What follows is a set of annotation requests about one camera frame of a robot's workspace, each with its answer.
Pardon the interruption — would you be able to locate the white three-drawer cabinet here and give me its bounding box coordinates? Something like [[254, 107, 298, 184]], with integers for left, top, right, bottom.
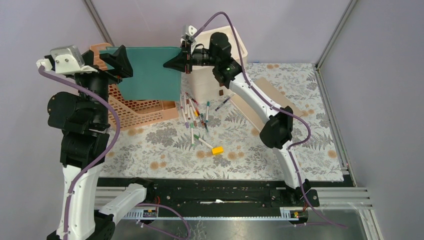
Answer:
[[187, 25, 248, 104]]

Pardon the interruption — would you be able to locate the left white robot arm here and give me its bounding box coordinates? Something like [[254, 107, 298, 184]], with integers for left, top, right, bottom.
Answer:
[[36, 45, 155, 240]]

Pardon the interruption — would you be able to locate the teal folder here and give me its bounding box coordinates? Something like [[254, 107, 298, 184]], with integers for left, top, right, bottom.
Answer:
[[117, 46, 182, 102]]

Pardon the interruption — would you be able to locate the red capped marker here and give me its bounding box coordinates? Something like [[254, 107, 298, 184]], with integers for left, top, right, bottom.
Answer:
[[185, 92, 199, 106]]

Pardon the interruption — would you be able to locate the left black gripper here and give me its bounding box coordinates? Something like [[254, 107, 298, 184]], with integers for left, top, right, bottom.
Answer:
[[78, 43, 134, 125]]

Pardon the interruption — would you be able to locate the yellow eraser block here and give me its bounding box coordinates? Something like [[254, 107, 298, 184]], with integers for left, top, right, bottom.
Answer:
[[211, 146, 224, 156]]

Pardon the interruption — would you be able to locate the green marker upright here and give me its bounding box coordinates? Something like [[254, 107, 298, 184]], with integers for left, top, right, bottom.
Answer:
[[190, 122, 195, 147]]

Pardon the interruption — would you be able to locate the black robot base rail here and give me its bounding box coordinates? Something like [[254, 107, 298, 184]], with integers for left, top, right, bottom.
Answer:
[[96, 177, 355, 218]]

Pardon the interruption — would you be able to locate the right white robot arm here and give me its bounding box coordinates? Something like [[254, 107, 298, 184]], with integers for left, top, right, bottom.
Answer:
[[163, 32, 314, 208]]

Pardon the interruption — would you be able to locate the peach plastic file organizer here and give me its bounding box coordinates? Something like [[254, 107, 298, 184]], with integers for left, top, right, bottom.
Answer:
[[89, 42, 179, 132]]

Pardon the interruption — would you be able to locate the beige notebook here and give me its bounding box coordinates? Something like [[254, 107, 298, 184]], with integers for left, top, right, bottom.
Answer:
[[230, 77, 305, 132]]

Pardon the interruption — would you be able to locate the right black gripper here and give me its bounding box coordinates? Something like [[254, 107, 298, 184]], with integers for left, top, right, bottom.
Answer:
[[162, 41, 218, 75]]

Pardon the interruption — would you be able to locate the green capped white marker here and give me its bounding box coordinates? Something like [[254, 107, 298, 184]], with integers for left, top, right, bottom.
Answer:
[[193, 134, 214, 149]]

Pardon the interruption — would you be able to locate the floral table mat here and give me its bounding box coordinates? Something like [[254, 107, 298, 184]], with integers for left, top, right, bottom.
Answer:
[[101, 63, 343, 182]]

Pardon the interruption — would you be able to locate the blue pen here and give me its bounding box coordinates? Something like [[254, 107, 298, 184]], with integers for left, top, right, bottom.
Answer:
[[215, 96, 231, 111]]

